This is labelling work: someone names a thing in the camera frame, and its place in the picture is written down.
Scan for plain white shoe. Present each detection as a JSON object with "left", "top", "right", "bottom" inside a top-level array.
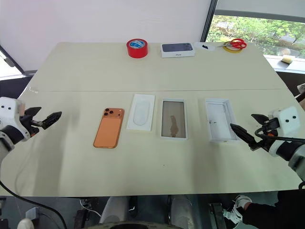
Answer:
[{"left": 17, "top": 217, "right": 35, "bottom": 229}]

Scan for white sneaker with black laces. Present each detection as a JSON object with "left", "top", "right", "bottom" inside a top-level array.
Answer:
[{"left": 223, "top": 195, "right": 253, "bottom": 222}]

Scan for yellow sponge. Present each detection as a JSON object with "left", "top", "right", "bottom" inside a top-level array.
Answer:
[{"left": 280, "top": 55, "right": 294, "bottom": 65}]

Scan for red-handled scissors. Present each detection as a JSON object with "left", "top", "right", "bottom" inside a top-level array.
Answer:
[{"left": 217, "top": 38, "right": 248, "bottom": 49}]

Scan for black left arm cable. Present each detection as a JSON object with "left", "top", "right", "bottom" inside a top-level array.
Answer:
[{"left": 0, "top": 180, "right": 68, "bottom": 229}]

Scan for thin white cable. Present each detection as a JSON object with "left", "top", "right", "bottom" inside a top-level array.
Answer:
[{"left": 79, "top": 199, "right": 102, "bottom": 217}]

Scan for white iPhone box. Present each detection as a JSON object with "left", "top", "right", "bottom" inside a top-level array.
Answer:
[{"left": 160, "top": 42, "right": 196, "bottom": 59}]

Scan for black trouser leg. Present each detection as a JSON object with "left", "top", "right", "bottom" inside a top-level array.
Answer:
[{"left": 242, "top": 190, "right": 305, "bottom": 229}]

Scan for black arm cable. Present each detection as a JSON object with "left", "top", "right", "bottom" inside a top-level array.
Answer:
[
  {"left": 0, "top": 180, "right": 68, "bottom": 229},
  {"left": 254, "top": 127, "right": 305, "bottom": 144}
]

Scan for silver robot leg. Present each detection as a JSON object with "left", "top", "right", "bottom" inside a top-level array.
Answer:
[
  {"left": 98, "top": 196, "right": 129, "bottom": 225},
  {"left": 170, "top": 195, "right": 196, "bottom": 226}
]

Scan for metal table leg bracket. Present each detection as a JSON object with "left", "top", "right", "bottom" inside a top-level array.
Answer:
[{"left": 208, "top": 202, "right": 226, "bottom": 229}]

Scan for dark window frame post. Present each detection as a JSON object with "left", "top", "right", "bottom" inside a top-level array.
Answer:
[{"left": 200, "top": 0, "right": 219, "bottom": 43}]

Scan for white phone box base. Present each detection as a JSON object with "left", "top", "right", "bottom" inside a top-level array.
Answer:
[{"left": 159, "top": 97, "right": 189, "bottom": 141}]

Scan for red tape roll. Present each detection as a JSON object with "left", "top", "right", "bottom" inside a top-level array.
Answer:
[{"left": 126, "top": 38, "right": 149, "bottom": 59}]

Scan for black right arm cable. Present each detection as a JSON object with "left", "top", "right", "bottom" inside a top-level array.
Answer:
[{"left": 254, "top": 127, "right": 305, "bottom": 144}]

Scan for white phone box lid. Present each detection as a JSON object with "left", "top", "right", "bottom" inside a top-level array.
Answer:
[{"left": 205, "top": 97, "right": 241, "bottom": 144}]

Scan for white paper insert tray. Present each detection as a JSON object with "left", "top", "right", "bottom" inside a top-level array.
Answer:
[{"left": 126, "top": 94, "right": 156, "bottom": 132}]

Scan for yellow tape roll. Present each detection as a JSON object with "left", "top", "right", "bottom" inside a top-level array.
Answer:
[{"left": 222, "top": 44, "right": 240, "bottom": 53}]

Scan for orange smartphone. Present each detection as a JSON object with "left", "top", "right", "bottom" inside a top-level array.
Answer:
[{"left": 92, "top": 107, "right": 125, "bottom": 149}]

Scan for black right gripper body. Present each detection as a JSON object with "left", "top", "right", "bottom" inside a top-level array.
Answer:
[{"left": 254, "top": 117, "right": 281, "bottom": 151}]

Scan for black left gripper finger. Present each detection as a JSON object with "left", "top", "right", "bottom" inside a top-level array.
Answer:
[
  {"left": 24, "top": 106, "right": 42, "bottom": 118},
  {"left": 39, "top": 111, "right": 63, "bottom": 131}
]

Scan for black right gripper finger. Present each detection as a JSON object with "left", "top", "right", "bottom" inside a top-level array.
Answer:
[
  {"left": 251, "top": 114, "right": 270, "bottom": 125},
  {"left": 229, "top": 123, "right": 258, "bottom": 151}
]

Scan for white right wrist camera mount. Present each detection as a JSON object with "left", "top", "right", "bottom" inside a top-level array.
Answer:
[{"left": 268, "top": 105, "right": 301, "bottom": 138}]

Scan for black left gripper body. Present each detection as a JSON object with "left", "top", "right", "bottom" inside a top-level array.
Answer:
[{"left": 19, "top": 114, "right": 46, "bottom": 138}]

